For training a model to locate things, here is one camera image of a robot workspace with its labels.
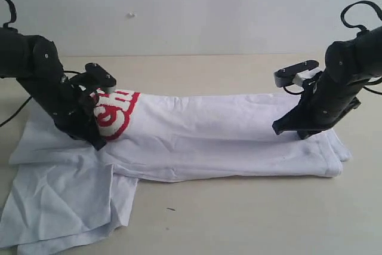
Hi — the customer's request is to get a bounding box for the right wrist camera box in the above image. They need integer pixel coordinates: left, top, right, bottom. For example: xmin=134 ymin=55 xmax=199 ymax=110
xmin=273 ymin=60 xmax=319 ymax=88

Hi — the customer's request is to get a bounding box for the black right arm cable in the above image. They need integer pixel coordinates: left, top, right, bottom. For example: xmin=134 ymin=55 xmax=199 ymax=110
xmin=340 ymin=0 xmax=382 ymax=33

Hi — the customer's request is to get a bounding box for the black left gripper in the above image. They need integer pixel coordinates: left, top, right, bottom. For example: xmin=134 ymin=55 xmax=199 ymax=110
xmin=29 ymin=69 xmax=107 ymax=150

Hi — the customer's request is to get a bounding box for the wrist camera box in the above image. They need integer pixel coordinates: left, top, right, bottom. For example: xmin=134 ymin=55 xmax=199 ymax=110
xmin=273 ymin=60 xmax=319 ymax=88
xmin=85 ymin=63 xmax=117 ymax=94

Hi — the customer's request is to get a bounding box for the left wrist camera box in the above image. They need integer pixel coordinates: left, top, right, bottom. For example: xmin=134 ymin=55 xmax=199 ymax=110
xmin=85 ymin=63 xmax=117 ymax=94

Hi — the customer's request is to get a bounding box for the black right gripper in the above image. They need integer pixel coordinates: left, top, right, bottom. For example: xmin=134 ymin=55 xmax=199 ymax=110
xmin=272 ymin=70 xmax=361 ymax=140

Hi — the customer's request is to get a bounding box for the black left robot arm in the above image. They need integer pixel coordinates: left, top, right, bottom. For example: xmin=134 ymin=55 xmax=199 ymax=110
xmin=1 ymin=28 xmax=106 ymax=150

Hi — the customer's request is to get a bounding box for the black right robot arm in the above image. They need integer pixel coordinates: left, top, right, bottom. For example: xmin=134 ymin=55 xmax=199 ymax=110
xmin=272 ymin=28 xmax=381 ymax=139

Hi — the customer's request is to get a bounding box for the white t-shirt red Chinese patch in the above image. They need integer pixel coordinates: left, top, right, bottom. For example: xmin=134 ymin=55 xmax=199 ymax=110
xmin=1 ymin=90 xmax=351 ymax=254

